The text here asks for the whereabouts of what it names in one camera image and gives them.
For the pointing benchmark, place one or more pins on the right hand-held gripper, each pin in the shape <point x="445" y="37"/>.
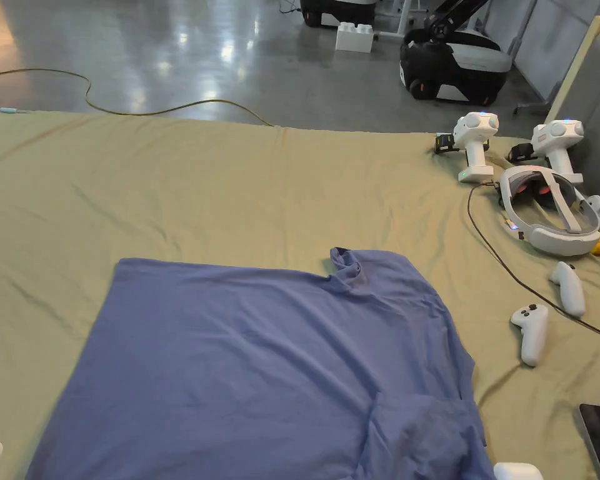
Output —
<point x="517" y="472"/>

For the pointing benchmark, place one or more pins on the white hand controller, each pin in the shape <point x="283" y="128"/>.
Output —
<point x="570" y="292"/>
<point x="532" y="335"/>

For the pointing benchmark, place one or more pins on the white headset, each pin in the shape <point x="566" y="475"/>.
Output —
<point x="555" y="240"/>

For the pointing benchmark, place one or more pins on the blue shirt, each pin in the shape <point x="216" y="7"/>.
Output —
<point x="230" y="375"/>

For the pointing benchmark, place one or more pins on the spare white hand-held gripper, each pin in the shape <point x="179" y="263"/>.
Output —
<point x="560" y="150"/>
<point x="475" y="145"/>

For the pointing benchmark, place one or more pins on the bed with beige sheet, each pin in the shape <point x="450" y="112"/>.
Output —
<point x="230" y="190"/>

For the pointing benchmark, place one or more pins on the black and white robot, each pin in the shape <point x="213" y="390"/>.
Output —
<point x="455" y="60"/>

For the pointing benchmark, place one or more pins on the white plastic block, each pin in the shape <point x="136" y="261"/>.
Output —
<point x="355" y="39"/>

